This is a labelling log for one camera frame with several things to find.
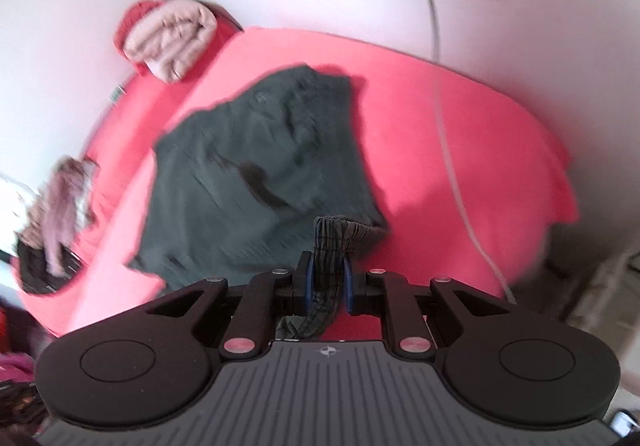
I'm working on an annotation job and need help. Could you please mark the dark green pants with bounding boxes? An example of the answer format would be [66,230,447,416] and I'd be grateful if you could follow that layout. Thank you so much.
[129,65,388,340]

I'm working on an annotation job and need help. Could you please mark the red blanket front surface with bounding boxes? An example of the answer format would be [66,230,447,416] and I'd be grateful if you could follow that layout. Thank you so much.
[22,28,578,335]

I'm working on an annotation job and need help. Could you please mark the red bed sheet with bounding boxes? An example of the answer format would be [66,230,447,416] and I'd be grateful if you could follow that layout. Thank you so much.
[8,15,246,277]

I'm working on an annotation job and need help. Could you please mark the mauve clothes pile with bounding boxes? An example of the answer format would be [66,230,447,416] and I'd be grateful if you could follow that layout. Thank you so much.
[17,156,99,277]

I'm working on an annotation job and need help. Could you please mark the black garment with trim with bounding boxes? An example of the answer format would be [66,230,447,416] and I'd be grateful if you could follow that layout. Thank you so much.
[16,239,84,296]

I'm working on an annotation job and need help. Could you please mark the small green label card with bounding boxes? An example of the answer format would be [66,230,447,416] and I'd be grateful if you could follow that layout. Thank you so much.
[111,86,125,104]

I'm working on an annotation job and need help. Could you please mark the folded pink quilt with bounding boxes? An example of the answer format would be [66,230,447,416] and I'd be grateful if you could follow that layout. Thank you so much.
[124,0,218,84]

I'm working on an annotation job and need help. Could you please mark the red pillow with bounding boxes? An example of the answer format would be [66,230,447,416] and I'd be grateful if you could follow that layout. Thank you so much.
[113,0,165,75]

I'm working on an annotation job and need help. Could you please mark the white cable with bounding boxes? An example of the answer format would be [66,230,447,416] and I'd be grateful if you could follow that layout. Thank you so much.
[380,0,518,305]

